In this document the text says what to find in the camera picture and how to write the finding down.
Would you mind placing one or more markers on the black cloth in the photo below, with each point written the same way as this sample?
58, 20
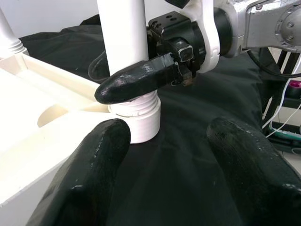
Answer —
176, 153

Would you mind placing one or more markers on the magenta black device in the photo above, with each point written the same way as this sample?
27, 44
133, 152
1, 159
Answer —
295, 88

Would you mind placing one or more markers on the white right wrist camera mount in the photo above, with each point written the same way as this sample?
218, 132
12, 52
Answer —
209, 35

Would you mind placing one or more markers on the white plastic table leg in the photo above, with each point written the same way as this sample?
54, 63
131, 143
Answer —
124, 35
9, 35

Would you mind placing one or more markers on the green flat board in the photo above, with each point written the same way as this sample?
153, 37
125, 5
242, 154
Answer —
287, 134

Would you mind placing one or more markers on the white plastic table top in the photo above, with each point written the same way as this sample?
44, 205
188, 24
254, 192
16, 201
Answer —
35, 129

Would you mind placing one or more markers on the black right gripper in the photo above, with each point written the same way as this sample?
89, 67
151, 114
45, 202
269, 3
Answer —
183, 37

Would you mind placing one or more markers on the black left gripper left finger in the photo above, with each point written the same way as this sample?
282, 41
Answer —
89, 176

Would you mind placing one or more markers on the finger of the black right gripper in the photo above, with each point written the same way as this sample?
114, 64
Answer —
98, 68

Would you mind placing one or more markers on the black floor tray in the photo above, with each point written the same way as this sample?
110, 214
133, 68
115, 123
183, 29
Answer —
282, 144

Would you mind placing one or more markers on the black metal stand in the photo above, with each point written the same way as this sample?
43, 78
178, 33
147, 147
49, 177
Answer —
277, 77

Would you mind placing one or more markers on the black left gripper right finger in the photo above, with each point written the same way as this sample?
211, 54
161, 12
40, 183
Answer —
254, 176

